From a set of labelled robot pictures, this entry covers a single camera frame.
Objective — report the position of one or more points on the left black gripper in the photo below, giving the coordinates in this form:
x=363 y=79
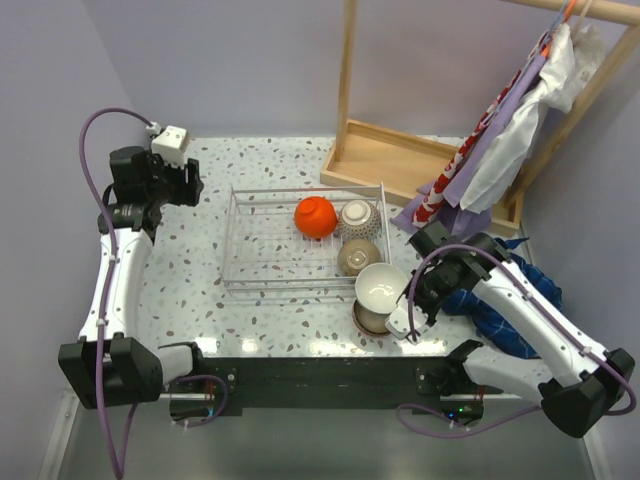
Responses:
x=185 y=181

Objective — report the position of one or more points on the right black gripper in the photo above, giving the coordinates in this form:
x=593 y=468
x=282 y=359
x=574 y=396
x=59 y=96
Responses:
x=431 y=311

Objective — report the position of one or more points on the white bowl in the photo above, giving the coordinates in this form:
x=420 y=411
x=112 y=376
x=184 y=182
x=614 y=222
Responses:
x=379 y=286

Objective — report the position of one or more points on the black bowl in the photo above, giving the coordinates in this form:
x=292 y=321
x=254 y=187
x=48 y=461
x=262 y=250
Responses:
x=357 y=254

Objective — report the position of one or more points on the dotted beige bowl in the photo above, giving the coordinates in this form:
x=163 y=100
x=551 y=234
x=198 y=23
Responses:
x=359 y=219

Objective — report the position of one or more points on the clear wire dish rack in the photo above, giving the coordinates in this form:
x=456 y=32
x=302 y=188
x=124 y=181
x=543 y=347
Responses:
x=265 y=252

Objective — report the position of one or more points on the brown striped bowl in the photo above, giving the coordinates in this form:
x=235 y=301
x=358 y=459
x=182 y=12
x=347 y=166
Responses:
x=368 y=322

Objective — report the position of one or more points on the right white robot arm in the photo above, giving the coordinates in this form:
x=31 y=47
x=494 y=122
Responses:
x=574 y=380

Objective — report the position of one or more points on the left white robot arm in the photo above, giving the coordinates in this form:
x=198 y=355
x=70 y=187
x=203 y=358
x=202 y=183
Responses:
x=108 y=359

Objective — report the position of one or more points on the wooden clothes rack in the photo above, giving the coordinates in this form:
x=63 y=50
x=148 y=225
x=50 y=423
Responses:
x=364 y=154

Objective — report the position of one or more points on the lilac hanging garment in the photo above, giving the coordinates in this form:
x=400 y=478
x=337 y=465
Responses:
x=456 y=213

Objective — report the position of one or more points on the blue checked cloth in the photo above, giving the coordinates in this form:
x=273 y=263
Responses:
x=502 y=309

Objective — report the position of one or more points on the red white patterned garment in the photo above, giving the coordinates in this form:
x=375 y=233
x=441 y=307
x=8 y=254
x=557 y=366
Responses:
x=432 y=197

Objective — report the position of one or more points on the white hanging garment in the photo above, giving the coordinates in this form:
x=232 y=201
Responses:
x=573 y=61

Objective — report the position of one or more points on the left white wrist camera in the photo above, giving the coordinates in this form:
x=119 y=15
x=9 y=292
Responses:
x=170 y=143

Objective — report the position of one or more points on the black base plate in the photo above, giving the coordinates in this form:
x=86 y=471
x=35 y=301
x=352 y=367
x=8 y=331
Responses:
x=319 y=383

